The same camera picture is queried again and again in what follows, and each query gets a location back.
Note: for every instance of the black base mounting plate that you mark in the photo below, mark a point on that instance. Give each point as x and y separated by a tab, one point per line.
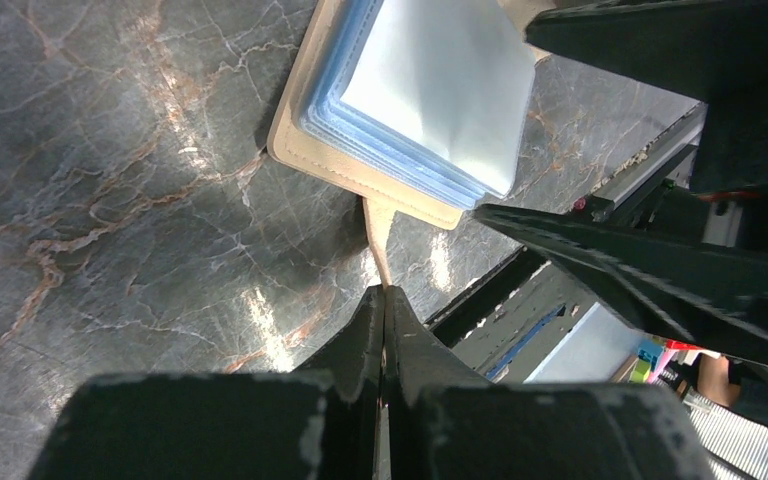
527	319

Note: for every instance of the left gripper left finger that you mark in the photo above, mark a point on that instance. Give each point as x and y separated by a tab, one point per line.
318	421

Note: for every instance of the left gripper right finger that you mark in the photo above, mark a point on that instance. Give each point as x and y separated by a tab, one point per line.
449	422

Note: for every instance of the beige leather card holder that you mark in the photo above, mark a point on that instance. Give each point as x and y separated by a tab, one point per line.
418	107

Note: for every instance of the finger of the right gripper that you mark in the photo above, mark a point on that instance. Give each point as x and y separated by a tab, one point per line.
710	296
699	49

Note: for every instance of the white slotted cable duct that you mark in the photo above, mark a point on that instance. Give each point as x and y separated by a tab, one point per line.
738	448

